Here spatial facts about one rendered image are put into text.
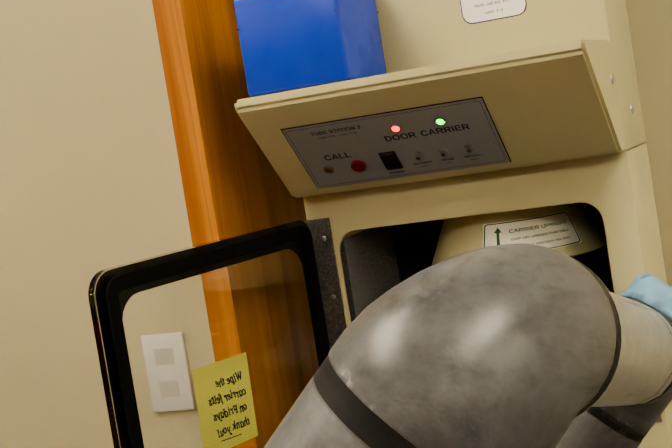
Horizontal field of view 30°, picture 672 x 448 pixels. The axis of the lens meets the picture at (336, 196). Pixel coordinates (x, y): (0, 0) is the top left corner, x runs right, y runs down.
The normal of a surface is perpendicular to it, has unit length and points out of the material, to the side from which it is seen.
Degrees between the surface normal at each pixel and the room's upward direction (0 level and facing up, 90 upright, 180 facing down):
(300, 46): 90
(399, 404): 75
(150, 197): 90
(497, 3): 90
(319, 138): 135
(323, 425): 60
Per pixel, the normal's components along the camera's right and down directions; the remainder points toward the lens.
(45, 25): -0.39, 0.11
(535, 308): 0.41, -0.62
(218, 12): 0.91, -0.12
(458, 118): -0.16, 0.78
